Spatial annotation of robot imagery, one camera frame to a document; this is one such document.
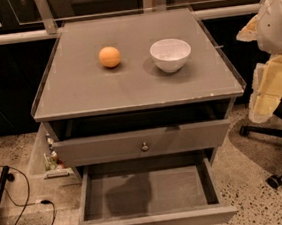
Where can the padded gripper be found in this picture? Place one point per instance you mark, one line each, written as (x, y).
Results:
(275, 26)

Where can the grey drawer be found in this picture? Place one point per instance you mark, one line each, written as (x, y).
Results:
(140, 144)
(177, 189)

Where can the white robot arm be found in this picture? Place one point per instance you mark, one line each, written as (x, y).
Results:
(265, 28)

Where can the grey top drawer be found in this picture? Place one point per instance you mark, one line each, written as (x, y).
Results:
(140, 144)

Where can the grey wooden drawer cabinet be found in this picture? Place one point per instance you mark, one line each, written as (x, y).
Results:
(81, 98)

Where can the white ceramic bowl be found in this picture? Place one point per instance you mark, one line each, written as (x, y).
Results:
(170, 55)

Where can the metal window railing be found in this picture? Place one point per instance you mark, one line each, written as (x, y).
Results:
(47, 17)

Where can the orange fruit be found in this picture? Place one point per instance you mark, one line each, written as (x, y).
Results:
(109, 57)

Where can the clear plastic storage bin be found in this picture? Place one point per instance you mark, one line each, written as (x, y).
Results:
(40, 162)

